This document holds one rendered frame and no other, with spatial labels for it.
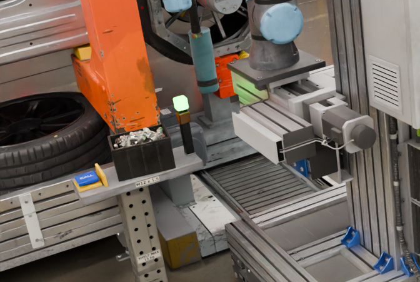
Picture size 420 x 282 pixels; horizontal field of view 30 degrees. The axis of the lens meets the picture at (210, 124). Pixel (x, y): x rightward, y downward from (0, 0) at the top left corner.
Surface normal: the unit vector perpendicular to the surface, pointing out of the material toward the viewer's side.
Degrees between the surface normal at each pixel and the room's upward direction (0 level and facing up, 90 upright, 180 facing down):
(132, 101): 90
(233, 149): 90
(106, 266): 0
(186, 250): 90
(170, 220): 0
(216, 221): 0
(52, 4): 90
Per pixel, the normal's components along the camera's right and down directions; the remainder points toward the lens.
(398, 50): -0.91, 0.28
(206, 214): -0.15, -0.92
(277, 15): 0.17, 0.47
